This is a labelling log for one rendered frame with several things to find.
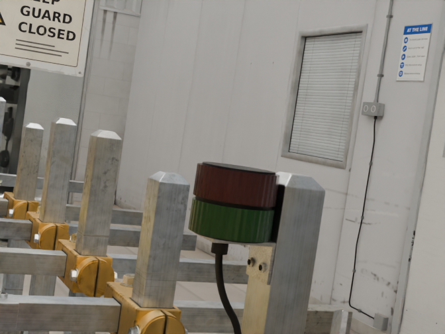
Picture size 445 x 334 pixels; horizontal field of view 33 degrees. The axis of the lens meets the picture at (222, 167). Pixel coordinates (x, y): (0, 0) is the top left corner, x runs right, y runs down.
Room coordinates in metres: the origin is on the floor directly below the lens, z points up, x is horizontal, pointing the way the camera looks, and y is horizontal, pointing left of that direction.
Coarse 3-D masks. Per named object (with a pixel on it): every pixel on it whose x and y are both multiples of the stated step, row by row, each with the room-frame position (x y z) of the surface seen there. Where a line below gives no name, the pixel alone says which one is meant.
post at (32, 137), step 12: (24, 132) 1.44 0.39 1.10; (36, 132) 1.44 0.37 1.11; (24, 144) 1.43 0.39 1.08; (36, 144) 1.44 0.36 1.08; (24, 156) 1.43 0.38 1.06; (36, 156) 1.44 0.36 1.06; (24, 168) 1.43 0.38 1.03; (36, 168) 1.44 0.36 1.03; (24, 180) 1.43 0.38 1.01; (36, 180) 1.44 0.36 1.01; (24, 192) 1.44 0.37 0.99; (12, 240) 1.43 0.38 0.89; (24, 240) 1.44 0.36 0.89; (12, 276) 1.44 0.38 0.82; (24, 276) 1.44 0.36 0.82; (12, 288) 1.44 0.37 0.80
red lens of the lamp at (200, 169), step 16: (208, 176) 0.51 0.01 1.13; (224, 176) 0.50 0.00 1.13; (240, 176) 0.50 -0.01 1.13; (256, 176) 0.50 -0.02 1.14; (272, 176) 0.51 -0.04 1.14; (208, 192) 0.51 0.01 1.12; (224, 192) 0.50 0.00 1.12; (240, 192) 0.50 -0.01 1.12; (256, 192) 0.51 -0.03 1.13; (272, 192) 0.52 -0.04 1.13
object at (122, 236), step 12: (0, 228) 1.22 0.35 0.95; (12, 228) 1.23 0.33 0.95; (24, 228) 1.23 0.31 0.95; (72, 228) 1.27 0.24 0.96; (120, 228) 1.32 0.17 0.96; (132, 228) 1.34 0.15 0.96; (108, 240) 1.30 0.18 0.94; (120, 240) 1.31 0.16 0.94; (132, 240) 1.32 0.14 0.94; (192, 240) 1.37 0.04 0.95
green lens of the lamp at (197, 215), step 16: (192, 208) 0.52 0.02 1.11; (208, 208) 0.51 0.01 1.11; (224, 208) 0.50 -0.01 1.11; (272, 208) 0.54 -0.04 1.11; (192, 224) 0.52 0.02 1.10; (208, 224) 0.51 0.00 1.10; (224, 224) 0.50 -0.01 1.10; (240, 224) 0.50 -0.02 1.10; (256, 224) 0.51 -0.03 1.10; (272, 224) 0.53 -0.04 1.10; (240, 240) 0.50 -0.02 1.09; (256, 240) 0.51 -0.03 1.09
